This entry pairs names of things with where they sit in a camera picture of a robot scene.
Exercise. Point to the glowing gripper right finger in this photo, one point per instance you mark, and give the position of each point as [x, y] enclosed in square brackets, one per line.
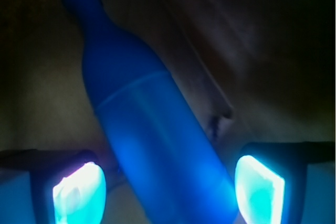
[286, 182]

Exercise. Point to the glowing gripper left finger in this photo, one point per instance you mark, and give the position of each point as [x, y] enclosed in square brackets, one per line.
[57, 186]

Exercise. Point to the blue plastic bottle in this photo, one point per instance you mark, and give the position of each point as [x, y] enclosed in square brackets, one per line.
[162, 149]

